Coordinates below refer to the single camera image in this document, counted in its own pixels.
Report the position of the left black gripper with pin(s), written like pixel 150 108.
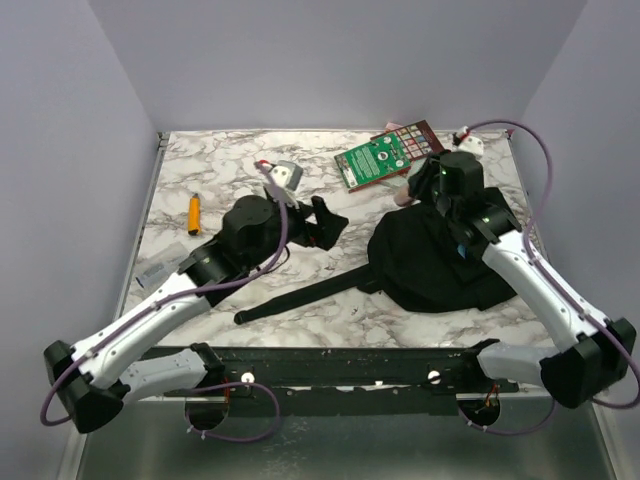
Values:
pixel 324 233

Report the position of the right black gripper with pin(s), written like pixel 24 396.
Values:
pixel 419 182

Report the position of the black student backpack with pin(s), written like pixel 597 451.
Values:
pixel 414 261

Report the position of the pink cap small bottle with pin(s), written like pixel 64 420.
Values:
pixel 402 198

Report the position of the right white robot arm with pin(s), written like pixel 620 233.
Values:
pixel 590 351

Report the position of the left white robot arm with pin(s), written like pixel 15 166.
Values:
pixel 96 377

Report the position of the grey notebook under books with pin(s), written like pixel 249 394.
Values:
pixel 398 183

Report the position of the dark red book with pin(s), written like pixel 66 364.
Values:
pixel 417 137

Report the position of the green book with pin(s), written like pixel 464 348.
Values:
pixel 358 168

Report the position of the orange utility knife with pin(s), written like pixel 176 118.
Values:
pixel 193 218

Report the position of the clear plastic screw box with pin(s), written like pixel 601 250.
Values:
pixel 154 270

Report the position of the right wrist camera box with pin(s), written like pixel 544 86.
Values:
pixel 464 141

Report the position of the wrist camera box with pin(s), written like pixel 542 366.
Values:
pixel 287 175
pixel 464 141

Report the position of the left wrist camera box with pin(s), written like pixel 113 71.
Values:
pixel 287 175

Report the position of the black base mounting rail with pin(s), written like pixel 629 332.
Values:
pixel 330 381

